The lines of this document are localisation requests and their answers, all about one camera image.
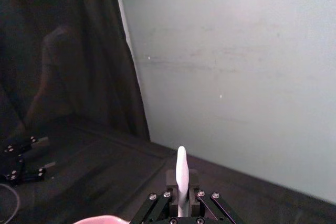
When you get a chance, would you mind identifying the black table cloth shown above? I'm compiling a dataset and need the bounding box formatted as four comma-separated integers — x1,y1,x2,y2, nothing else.
0,115,336,224

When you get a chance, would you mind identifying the pink rounded object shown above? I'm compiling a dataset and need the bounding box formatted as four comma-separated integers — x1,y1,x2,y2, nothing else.
72,214,132,224

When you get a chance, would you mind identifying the black curtain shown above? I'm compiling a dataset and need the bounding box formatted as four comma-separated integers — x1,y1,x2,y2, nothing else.
0,0,151,142

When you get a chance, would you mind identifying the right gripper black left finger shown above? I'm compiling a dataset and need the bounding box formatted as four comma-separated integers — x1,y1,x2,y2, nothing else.
131,170,181,224

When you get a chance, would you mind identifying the thin grey cable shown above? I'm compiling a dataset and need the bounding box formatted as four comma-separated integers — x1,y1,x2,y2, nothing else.
0,183,22,222

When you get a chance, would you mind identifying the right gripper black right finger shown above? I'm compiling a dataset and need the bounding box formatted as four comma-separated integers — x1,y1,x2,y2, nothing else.
188,170,245,224

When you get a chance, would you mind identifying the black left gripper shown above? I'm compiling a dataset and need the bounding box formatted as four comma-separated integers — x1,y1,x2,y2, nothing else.
0,135,56,185

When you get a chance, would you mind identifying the small white plastic piece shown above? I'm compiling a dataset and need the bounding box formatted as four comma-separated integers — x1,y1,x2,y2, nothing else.
176,145,191,218

